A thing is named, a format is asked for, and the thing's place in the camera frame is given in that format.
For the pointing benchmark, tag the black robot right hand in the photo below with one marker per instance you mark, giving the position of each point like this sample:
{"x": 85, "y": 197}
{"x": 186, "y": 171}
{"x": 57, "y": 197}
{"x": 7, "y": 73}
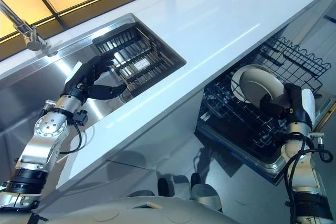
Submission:
{"x": 296, "y": 106}

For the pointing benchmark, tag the grey round plate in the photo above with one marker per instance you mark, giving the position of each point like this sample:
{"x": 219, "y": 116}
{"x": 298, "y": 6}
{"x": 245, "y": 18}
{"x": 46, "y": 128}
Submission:
{"x": 258, "y": 82}

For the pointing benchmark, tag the silver robot left leg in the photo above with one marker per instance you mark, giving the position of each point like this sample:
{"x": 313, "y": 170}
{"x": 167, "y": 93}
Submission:
{"x": 181, "y": 184}

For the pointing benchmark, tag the white round plate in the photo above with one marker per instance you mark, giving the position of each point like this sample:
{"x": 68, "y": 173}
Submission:
{"x": 235, "y": 82}

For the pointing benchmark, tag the black slatted sink rack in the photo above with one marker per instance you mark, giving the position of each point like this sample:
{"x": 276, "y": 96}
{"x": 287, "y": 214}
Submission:
{"x": 136, "y": 51}

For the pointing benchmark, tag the chrome kitchen faucet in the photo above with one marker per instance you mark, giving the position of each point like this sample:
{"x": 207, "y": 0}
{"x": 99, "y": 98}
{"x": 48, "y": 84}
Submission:
{"x": 25, "y": 31}

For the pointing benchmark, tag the stainless steel sink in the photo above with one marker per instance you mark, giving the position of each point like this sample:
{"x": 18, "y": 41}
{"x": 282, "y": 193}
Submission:
{"x": 31, "y": 90}

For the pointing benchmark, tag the grey robot torso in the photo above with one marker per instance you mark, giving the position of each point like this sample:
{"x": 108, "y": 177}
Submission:
{"x": 118, "y": 209}

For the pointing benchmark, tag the silver robot right leg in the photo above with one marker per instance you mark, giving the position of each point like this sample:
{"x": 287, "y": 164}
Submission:
{"x": 207, "y": 190}

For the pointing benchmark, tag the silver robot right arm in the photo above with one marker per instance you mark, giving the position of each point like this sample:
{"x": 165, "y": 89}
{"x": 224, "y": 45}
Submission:
{"x": 304, "y": 171}

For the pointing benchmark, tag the silver robot leg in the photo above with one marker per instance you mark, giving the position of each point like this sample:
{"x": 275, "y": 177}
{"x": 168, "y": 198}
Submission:
{"x": 207, "y": 190}
{"x": 181, "y": 184}

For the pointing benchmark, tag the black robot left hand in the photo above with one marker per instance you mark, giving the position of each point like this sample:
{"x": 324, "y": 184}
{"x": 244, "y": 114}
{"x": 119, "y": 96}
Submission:
{"x": 78, "y": 82}

